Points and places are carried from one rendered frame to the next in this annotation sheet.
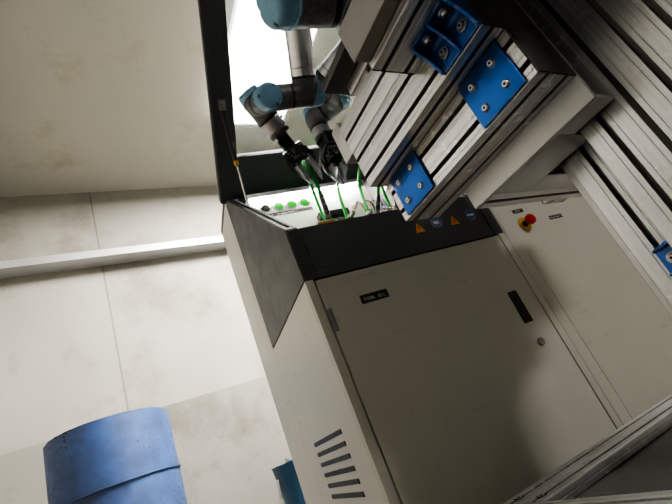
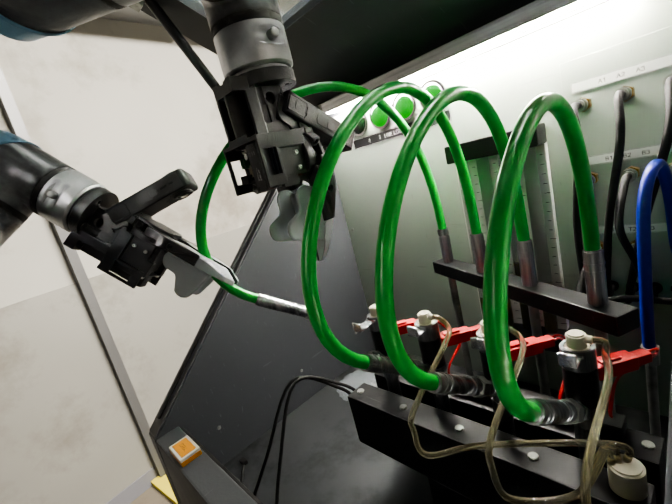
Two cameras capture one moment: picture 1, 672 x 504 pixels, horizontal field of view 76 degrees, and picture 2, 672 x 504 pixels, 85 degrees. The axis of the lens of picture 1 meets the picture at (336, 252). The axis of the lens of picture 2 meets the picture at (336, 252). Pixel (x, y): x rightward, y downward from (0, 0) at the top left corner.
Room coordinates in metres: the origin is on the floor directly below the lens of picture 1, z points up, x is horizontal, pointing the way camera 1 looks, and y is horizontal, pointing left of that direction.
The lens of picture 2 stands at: (1.28, -0.55, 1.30)
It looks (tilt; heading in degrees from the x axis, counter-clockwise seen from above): 12 degrees down; 75
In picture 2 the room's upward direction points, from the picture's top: 14 degrees counter-clockwise
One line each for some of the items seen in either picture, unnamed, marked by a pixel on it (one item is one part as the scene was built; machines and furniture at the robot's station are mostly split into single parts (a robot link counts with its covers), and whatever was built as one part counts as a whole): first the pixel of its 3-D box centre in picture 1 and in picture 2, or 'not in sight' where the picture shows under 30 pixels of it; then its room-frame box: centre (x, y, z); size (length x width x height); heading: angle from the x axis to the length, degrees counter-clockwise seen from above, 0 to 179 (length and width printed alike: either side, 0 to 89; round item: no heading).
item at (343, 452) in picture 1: (431, 407); not in sight; (1.46, -0.08, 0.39); 0.70 x 0.58 x 0.79; 116
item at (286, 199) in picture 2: (336, 172); (292, 228); (1.35, -0.12, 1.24); 0.06 x 0.03 x 0.09; 26
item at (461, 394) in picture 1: (471, 367); not in sight; (1.20, -0.21, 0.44); 0.65 x 0.02 x 0.68; 116
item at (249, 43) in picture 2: (322, 134); (257, 57); (1.36, -0.13, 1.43); 0.08 x 0.08 x 0.05
